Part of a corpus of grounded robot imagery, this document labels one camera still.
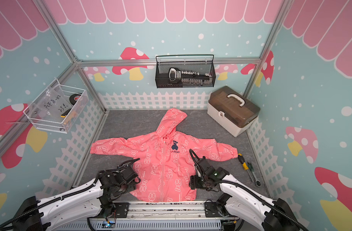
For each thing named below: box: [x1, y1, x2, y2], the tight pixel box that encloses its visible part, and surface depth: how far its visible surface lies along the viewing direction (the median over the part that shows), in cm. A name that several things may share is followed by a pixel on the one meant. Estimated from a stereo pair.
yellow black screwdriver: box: [237, 153, 254, 183], surface depth 93 cm
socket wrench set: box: [168, 67, 213, 87], surface depth 91 cm
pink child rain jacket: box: [90, 108, 239, 203], surface depth 94 cm
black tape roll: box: [69, 93, 82, 106], surface depth 82 cm
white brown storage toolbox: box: [206, 85, 261, 138], surface depth 99 cm
